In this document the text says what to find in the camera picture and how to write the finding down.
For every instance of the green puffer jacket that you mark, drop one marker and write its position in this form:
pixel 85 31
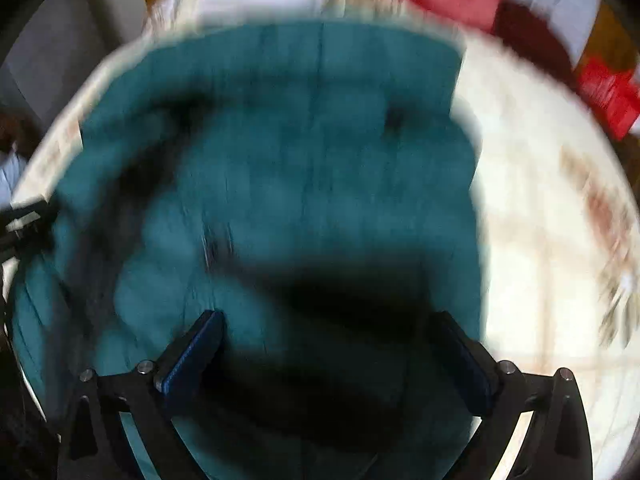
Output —
pixel 310 160

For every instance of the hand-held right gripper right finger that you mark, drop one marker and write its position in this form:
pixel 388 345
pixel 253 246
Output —
pixel 467 360

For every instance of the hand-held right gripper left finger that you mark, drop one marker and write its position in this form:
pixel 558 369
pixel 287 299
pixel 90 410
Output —
pixel 192 352

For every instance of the dark red velvet cushion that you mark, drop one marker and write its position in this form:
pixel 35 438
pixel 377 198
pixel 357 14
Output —
pixel 535 40

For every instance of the red gift bag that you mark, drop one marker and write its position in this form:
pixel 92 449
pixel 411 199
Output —
pixel 612 95

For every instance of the grey refrigerator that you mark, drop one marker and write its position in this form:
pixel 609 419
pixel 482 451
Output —
pixel 65 65

